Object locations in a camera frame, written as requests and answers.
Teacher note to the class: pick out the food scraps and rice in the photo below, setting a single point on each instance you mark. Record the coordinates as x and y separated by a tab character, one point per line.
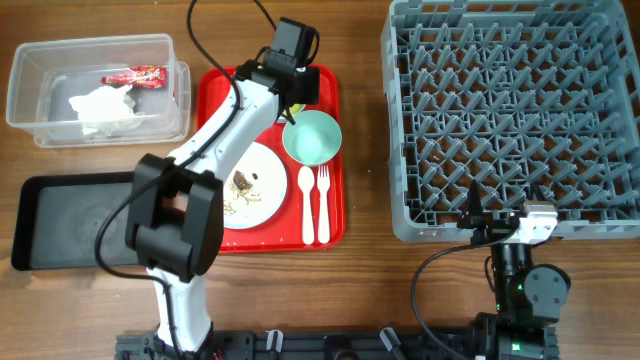
239	193

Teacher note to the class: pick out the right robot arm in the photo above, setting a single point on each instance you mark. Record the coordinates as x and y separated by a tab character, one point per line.
529	297

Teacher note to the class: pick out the small light blue bowl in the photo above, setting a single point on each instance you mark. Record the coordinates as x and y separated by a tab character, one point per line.
284	119

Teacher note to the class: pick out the white napkin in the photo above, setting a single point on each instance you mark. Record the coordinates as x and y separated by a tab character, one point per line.
106	110

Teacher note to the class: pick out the red snack wrapper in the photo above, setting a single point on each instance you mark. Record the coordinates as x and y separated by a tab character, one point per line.
148	77

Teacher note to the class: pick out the white plastic spoon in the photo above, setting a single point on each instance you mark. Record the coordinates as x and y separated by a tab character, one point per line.
306	182

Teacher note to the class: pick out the white plastic fork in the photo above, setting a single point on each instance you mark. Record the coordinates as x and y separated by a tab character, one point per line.
323	186

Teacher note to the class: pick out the yellow plastic cup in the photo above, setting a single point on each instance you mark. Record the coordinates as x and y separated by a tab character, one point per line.
294	109

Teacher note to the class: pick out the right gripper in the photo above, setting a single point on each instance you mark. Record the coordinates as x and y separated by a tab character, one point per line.
472	216

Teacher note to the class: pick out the grey dishwasher rack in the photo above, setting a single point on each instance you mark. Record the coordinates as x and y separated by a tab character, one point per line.
509	95

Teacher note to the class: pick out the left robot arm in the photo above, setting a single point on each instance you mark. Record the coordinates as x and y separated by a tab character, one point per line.
175	221

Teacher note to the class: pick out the clear plastic waste bin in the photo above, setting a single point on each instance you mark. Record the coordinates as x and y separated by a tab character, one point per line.
45	75

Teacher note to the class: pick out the large light blue plate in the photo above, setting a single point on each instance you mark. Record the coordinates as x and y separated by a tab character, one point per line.
266	171

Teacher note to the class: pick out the black food waste tray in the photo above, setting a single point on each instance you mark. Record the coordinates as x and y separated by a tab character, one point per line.
59	216

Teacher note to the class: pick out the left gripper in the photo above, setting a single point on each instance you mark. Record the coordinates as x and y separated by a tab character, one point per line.
309	91

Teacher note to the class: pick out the mint green bowl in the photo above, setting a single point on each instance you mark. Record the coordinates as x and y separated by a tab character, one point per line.
314	139

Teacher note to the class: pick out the red serving tray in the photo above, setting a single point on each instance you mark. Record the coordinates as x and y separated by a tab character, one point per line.
282	232

